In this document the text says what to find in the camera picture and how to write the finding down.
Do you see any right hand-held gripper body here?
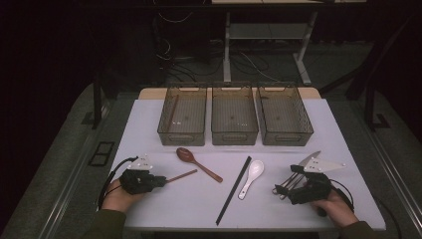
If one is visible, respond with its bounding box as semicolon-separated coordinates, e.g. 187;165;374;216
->
288;156;347;206

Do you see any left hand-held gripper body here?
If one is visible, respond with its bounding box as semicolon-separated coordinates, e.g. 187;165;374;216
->
118;153;157;196

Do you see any metal fork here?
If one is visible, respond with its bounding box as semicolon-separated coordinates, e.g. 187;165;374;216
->
279;172;307;201

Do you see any metal table knife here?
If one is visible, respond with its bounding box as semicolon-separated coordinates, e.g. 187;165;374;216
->
272;150;322;195

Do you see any white ceramic spoon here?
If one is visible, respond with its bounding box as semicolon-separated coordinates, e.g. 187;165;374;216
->
237;159;266;201

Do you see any brown wooden spoon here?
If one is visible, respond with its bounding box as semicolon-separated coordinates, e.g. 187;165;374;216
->
175;146;224;184

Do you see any black chopstick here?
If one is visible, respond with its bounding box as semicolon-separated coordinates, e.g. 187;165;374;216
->
217;155;253;225
215;155;252;227

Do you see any brown transparent plastic bin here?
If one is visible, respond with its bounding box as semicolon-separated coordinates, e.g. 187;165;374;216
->
210;82;260;146
156;82;208;147
255;82;315;147

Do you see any person's left hand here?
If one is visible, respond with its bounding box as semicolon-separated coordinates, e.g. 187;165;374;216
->
101;178;145;214

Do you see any person's right hand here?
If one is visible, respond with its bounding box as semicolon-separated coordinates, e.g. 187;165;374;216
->
310;188;360;230

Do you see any black metal stand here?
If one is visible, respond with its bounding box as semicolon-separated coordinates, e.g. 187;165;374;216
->
81;73;115;130
362;83;393;132

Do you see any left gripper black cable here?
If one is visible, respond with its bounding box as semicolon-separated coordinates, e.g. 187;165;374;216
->
97;155;139;211

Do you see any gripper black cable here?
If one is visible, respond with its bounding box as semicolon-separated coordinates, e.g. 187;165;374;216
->
329;178;403;239
97;155;139;211

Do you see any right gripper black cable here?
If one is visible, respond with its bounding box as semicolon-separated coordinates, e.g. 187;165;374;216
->
329;178;403;239

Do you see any metal floor rail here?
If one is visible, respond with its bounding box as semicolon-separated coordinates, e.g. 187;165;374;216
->
37;131;102;239
367;128;422;227

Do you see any tangle of black floor cables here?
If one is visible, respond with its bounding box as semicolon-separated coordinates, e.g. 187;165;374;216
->
153;11;285;85

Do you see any white metal desk frame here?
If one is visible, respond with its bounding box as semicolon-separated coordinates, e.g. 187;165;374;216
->
211;0;368;87

